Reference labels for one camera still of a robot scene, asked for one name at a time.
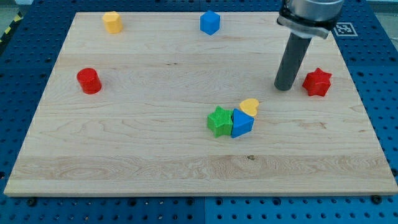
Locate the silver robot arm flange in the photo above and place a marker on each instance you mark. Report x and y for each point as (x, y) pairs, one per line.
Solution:
(310, 18)

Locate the blue triangle block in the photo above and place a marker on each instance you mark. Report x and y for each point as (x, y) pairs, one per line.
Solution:
(242, 123)

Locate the green star block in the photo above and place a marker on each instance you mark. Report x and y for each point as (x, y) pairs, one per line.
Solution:
(220, 122)

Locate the yellow heart block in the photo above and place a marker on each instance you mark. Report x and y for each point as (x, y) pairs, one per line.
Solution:
(249, 106)

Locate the light wooden board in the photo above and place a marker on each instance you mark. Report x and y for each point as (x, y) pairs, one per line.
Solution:
(145, 132)

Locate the blue cube block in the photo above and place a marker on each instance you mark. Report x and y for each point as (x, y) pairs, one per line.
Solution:
(210, 22)

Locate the red cylinder block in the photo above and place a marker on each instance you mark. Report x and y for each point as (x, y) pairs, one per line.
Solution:
(89, 80)

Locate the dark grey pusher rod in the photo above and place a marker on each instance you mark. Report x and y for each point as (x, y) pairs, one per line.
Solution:
(292, 58)

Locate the red star block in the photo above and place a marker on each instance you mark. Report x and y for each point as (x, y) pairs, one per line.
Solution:
(317, 82)

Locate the yellow hexagon block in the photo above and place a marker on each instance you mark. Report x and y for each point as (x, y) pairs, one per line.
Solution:
(112, 22)

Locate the white fiducial marker tag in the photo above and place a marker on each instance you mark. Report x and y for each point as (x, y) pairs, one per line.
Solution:
(345, 29)

